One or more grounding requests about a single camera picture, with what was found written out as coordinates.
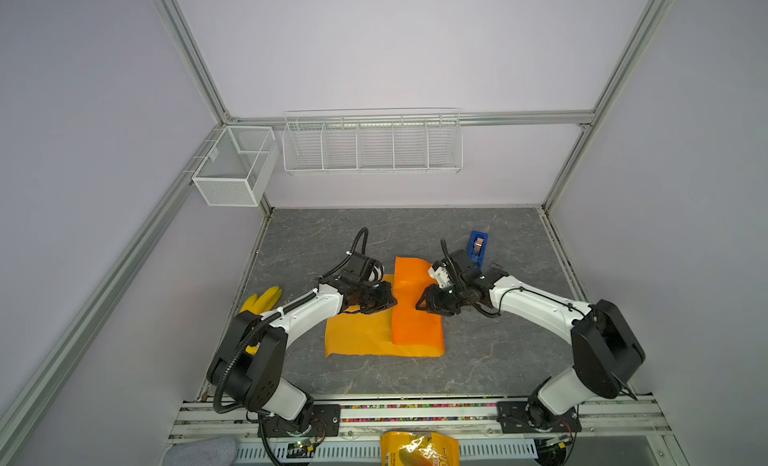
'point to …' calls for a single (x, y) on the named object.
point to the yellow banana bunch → (256, 305)
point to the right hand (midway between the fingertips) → (421, 310)
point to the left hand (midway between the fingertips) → (398, 305)
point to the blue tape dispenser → (478, 246)
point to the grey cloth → (211, 451)
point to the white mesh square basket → (235, 171)
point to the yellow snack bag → (407, 448)
